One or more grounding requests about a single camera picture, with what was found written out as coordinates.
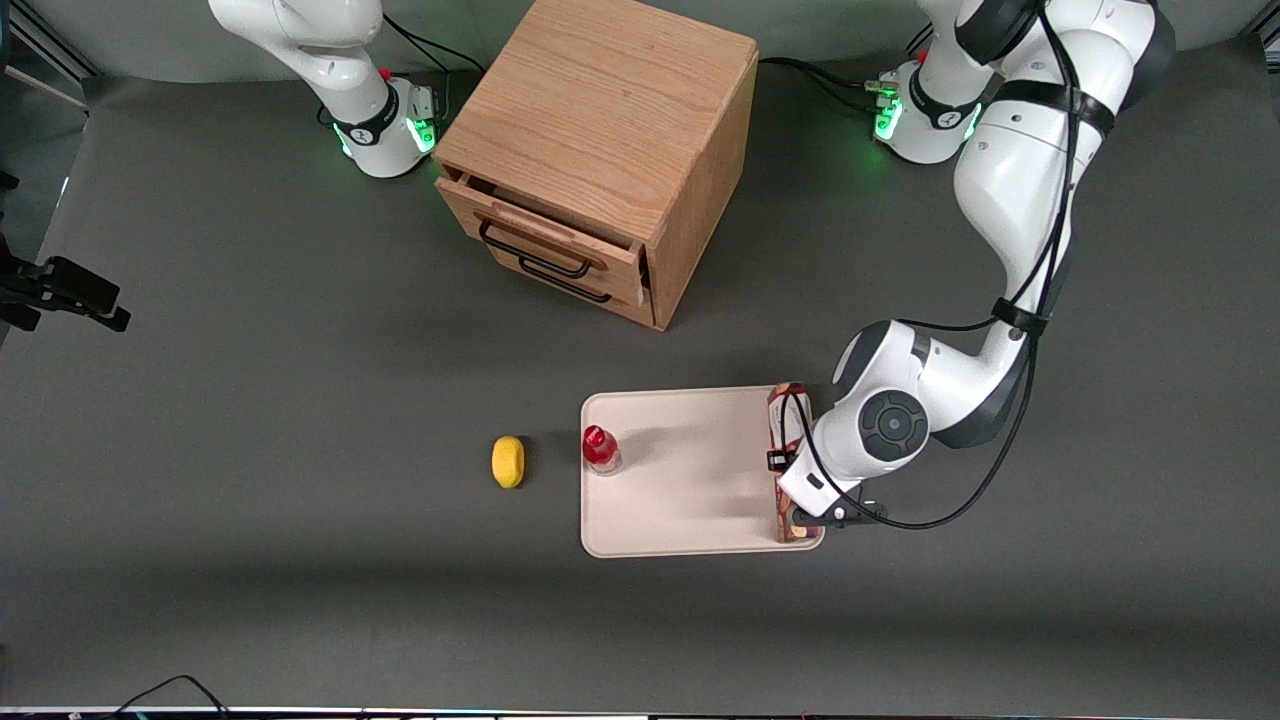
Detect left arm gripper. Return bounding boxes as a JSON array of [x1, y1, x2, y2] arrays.
[[767, 432, 865, 520]]

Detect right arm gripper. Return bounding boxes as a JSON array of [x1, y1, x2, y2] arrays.
[[0, 235, 132, 334]]

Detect red cookie box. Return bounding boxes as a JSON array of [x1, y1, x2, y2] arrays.
[[766, 381, 823, 545]]

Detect beige rectangular tray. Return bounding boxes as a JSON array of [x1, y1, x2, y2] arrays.
[[579, 385, 827, 559]]

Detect small red-capped bottle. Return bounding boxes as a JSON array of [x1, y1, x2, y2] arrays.
[[582, 424, 623, 477]]

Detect yellow lemon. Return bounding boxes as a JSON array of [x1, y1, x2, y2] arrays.
[[491, 435, 526, 490]]

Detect wooden drawer cabinet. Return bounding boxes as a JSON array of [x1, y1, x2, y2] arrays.
[[432, 0, 760, 332]]

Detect wooden drawer, narrow handle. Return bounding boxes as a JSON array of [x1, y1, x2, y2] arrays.
[[490, 245, 658, 330]]

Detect aluminium frame rail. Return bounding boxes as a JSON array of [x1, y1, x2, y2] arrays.
[[0, 0, 103, 113]]

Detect narrow black drawer handle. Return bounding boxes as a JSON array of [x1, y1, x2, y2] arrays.
[[517, 254, 614, 305]]

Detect wide black drawer handle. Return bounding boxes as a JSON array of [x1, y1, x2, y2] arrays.
[[478, 219, 594, 280]]

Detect wooden drawer, wide handle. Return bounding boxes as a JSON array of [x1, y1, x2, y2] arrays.
[[436, 170, 649, 307]]

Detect black left base cables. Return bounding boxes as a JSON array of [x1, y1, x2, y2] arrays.
[[757, 30, 936, 117]]

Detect black base cables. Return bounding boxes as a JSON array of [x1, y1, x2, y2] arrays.
[[318, 14, 487, 129], [757, 30, 936, 117]]

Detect black cable at table edge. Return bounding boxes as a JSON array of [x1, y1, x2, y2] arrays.
[[112, 675, 233, 720]]

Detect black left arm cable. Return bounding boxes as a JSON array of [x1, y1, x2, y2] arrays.
[[780, 0, 1086, 532]]

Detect black right base cables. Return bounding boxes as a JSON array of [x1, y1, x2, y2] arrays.
[[318, 14, 487, 129]]

